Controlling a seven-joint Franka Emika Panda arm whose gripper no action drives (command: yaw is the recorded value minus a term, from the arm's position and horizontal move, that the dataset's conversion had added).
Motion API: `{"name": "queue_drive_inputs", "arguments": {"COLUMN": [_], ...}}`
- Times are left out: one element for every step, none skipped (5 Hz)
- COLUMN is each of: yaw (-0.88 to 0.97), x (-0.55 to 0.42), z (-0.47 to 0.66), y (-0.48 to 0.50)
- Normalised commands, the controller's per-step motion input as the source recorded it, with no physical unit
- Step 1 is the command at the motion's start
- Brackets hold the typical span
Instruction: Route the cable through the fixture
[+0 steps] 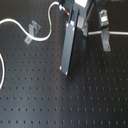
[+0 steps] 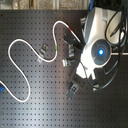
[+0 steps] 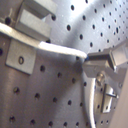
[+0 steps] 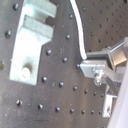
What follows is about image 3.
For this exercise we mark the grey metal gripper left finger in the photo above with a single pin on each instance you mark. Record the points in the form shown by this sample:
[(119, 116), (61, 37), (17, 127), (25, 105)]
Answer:
[(104, 84)]

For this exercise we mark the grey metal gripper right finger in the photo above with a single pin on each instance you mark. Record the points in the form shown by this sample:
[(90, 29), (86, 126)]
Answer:
[(115, 56)]

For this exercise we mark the aluminium cable clip bracket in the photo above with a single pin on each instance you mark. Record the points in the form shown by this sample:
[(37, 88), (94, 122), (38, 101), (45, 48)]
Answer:
[(30, 21)]

